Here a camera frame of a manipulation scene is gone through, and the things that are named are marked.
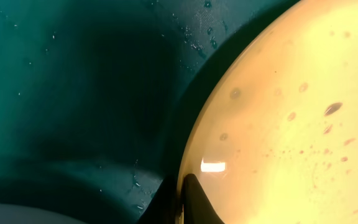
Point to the yellow-green plate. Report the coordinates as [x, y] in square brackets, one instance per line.
[277, 139]

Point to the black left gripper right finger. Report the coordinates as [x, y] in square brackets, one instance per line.
[197, 208]

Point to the light blue plate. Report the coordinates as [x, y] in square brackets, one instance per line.
[16, 214]

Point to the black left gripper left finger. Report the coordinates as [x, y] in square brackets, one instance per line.
[162, 208]

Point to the blue plastic tray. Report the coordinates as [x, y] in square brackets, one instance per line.
[98, 97]

